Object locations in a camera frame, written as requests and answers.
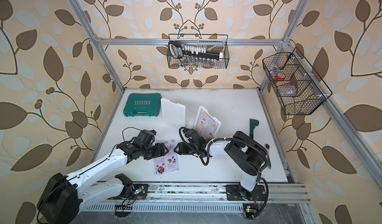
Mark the pink special menu sheet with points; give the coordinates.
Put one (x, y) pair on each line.
(168, 163)

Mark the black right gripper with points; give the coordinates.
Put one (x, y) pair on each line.
(181, 148)

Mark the black tool in basket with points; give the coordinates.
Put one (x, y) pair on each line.
(179, 50)

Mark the green plastic tool case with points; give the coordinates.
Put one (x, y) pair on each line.
(147, 105)

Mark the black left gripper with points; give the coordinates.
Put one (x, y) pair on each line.
(158, 153)

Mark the red object in basket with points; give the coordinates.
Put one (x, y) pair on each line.
(280, 76)

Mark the black wire basket back wall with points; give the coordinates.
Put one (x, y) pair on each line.
(214, 42)

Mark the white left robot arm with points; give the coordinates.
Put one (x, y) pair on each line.
(65, 196)

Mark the black wire basket wall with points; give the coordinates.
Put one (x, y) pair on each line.
(304, 90)
(214, 42)

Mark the black wire basket right wall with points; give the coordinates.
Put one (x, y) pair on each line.
(304, 90)

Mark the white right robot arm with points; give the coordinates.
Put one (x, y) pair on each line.
(250, 156)

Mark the green handled tool on table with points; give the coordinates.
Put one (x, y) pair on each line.
(267, 146)

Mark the green T-shaped tool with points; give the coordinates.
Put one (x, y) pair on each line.
(253, 123)

